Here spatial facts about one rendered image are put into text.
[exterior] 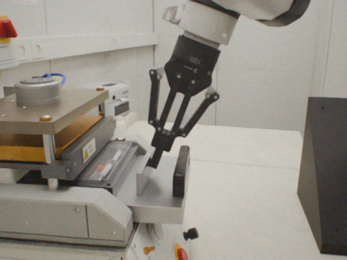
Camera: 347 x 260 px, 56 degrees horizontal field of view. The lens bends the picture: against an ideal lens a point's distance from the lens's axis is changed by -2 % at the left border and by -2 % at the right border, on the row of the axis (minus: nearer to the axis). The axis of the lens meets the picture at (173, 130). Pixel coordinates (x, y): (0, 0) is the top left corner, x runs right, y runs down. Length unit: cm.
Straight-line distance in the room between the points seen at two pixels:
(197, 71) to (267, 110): 258
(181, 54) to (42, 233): 35
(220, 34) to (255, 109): 260
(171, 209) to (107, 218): 10
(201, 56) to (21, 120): 28
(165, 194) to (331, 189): 46
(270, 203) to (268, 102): 214
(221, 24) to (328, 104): 55
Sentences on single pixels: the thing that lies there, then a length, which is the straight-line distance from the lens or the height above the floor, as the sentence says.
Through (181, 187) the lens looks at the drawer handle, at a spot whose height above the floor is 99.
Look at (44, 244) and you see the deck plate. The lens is 55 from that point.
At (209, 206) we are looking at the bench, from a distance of 98.
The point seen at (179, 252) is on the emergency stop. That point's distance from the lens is 70.
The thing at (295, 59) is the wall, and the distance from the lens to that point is 306.
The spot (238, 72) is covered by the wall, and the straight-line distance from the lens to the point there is 306.
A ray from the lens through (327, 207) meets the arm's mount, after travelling 87.
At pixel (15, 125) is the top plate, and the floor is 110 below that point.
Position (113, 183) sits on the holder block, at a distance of 55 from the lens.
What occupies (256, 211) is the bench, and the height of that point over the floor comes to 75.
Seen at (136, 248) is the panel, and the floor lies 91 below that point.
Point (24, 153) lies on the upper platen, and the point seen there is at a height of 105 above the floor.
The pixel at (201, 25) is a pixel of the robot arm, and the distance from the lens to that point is 52.
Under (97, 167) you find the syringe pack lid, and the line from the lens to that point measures 60.
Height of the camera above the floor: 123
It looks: 17 degrees down
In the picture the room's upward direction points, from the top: straight up
